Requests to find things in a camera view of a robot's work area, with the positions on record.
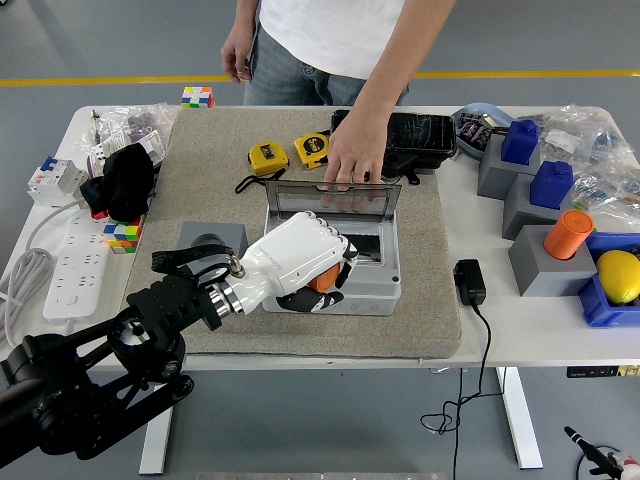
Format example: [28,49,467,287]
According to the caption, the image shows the dark chip packets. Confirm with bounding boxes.
[458,112,504,150]

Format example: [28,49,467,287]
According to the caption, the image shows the smoky transparent box lid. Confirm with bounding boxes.
[263,179,403,224]

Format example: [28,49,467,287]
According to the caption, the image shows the blue bottle-shaped block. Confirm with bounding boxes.
[529,160,575,210]
[501,119,542,166]

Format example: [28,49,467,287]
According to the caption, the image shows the grey-brown mat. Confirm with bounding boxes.
[115,107,464,360]

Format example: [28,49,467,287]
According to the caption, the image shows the person's right hand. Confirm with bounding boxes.
[220,34,254,84]

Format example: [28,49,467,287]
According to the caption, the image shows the black table control panel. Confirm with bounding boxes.
[566,364,640,380]

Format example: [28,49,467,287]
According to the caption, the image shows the light blue dish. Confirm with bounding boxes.
[452,102,516,161]

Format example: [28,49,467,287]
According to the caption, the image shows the white circuit breaker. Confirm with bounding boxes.
[25,155,90,207]

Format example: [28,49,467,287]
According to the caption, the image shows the clear bags of small parts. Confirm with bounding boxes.
[74,102,181,166]

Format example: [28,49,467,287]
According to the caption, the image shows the black power adapter with cord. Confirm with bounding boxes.
[418,258,507,480]

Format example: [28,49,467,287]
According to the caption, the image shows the colourful puzzle cube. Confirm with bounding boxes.
[181,85,217,109]
[102,217,146,255]

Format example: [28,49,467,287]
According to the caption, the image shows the clear bags of components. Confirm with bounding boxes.
[529,103,640,234]

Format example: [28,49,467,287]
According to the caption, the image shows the white power strip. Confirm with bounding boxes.
[42,209,114,321]

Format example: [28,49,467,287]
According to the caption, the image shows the black plastic tray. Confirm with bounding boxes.
[330,108,459,186]

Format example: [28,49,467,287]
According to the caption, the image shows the yellow tape measure with strap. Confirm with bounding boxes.
[234,142,292,195]

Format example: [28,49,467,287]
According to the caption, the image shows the grey plastic junction box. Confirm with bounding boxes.
[259,222,403,319]

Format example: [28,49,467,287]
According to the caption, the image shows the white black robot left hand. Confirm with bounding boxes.
[227,211,360,314]

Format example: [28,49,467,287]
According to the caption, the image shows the black cloth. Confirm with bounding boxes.
[79,142,157,224]

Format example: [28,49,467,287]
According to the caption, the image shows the grey block with round hole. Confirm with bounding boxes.
[172,221,250,286]

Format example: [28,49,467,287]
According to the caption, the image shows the blue storage bin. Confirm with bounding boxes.
[578,232,640,329]

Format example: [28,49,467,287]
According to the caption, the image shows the grey block holder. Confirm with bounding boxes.
[477,134,544,202]
[508,224,599,299]
[502,173,574,241]

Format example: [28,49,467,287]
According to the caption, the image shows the yellow lemon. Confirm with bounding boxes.
[596,249,640,305]

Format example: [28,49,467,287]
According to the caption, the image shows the person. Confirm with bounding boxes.
[234,0,457,107]

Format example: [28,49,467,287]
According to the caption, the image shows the white table leg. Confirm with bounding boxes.
[138,370,180,475]
[494,367,545,470]

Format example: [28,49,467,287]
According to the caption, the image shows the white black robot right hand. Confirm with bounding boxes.
[563,425,640,480]

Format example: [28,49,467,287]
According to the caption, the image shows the person's left hand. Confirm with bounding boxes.
[322,115,392,214]

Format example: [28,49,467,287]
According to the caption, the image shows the orange cylinder battery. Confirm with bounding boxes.
[543,209,596,261]
[307,267,341,292]

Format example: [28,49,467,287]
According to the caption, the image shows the white power cable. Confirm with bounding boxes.
[0,197,89,351]

